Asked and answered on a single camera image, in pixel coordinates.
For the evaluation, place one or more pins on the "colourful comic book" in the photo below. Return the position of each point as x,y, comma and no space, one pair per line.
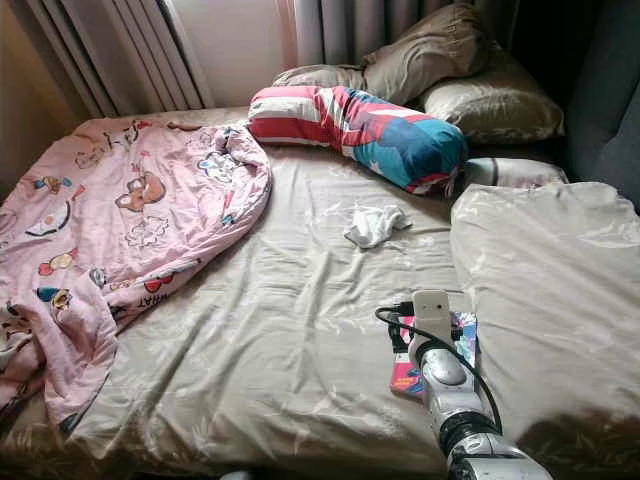
405,378

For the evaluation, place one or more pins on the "plump beige pillow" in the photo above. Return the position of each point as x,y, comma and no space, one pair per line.
495,108

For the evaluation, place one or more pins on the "pink sheer curtain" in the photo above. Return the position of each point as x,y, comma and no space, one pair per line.
287,35

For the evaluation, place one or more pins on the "red white blue bolster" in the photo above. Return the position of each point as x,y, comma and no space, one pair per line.
360,138

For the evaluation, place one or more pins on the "flat beige pillow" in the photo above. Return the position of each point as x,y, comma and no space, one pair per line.
318,77

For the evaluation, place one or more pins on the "beige folded duvet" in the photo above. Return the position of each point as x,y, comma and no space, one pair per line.
550,290

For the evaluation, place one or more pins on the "grey pleated curtain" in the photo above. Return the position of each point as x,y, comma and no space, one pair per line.
110,55
345,30

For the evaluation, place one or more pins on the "small grey patterned pillow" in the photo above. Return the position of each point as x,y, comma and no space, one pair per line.
515,172

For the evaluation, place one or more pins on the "dark grey upholstered headboard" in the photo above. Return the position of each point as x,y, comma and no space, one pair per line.
610,120

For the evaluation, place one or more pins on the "pink cartoon print quilt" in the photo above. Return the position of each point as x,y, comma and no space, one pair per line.
120,230

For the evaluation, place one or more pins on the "white crumpled cloth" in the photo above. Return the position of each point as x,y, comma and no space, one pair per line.
375,226

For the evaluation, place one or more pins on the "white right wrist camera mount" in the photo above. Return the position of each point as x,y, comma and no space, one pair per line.
432,312

